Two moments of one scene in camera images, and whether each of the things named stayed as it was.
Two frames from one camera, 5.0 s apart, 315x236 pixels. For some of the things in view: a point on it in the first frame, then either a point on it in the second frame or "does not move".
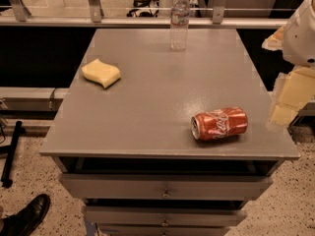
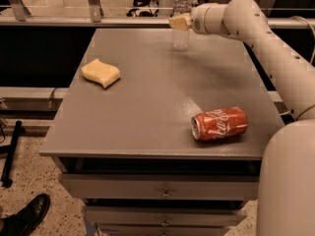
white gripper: (300, 36) → (198, 21)
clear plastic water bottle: (180, 15) does not move
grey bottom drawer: (163, 230) does not move
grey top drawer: (109, 186) does not move
